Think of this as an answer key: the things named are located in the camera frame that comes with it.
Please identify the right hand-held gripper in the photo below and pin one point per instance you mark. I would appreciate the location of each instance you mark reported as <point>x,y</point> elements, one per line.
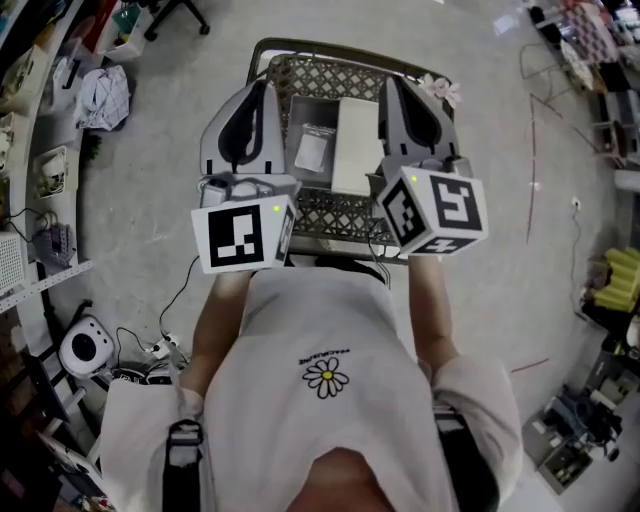
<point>450,205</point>

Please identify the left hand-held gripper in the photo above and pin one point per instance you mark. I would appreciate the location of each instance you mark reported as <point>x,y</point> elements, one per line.
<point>235,235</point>

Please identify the grey tray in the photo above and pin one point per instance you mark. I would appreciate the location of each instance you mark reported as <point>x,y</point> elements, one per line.
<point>300,107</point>

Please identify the clear plastic bag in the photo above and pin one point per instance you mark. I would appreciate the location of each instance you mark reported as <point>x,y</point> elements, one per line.
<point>315,147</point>

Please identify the person's left forearm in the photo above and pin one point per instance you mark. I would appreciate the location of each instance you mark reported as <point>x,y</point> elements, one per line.
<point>215,330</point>

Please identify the person's right forearm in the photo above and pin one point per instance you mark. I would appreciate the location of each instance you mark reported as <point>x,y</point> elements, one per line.
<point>432,310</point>

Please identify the white box lid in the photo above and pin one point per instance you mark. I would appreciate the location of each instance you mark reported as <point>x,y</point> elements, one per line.
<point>357,145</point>

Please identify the white storage bin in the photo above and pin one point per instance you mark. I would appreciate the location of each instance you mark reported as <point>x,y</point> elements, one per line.
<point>122,35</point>

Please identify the pink artificial flower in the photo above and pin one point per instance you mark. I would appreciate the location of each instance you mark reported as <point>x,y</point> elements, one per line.
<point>442,90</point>

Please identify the brown lattice side table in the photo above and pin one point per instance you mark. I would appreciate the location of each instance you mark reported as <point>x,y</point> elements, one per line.
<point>330,75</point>

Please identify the black office chair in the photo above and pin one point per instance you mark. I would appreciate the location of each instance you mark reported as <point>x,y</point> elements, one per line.
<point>175,12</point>

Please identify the white grid pattern bag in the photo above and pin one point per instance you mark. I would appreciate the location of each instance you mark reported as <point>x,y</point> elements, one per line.
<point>102,97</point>

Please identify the person's black trousers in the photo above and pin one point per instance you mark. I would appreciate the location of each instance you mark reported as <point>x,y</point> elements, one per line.
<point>340,262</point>

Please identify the white floor socket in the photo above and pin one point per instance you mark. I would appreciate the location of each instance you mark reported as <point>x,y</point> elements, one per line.
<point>577,203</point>

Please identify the wooden stool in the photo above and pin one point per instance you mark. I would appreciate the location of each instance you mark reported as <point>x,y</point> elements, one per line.
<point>617,135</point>

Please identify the pink checkered tablecloth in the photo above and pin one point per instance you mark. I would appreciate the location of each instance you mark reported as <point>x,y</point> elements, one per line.
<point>592,30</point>

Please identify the purple lattice bag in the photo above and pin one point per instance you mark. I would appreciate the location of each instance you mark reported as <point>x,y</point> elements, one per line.
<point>55,237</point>

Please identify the white power strip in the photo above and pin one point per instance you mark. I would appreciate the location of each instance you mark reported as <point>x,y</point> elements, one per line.
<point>164,346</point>

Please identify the white basket with flowers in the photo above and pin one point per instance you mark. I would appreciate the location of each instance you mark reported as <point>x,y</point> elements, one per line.
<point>5,142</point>

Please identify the white shelf unit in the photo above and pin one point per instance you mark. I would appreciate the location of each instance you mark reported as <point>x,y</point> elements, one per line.
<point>40,280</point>

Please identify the yellow green foam block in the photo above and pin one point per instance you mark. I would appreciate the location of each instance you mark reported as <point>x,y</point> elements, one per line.
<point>620,280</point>

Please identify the black device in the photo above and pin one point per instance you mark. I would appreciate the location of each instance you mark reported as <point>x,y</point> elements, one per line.
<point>135,376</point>

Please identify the white round device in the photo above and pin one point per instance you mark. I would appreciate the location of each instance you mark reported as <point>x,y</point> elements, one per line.
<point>85,347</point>

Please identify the white perforated basket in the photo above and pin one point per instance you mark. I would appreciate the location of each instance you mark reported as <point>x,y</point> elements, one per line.
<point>10,262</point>

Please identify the person's white daisy shirt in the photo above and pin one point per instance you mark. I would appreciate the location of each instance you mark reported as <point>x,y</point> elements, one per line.
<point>325,425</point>

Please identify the grey equipment crate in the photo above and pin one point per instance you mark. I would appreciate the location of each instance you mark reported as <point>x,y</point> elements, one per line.
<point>570,440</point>

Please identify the person's neck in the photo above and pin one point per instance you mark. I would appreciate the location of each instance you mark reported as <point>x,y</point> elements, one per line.
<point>350,482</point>

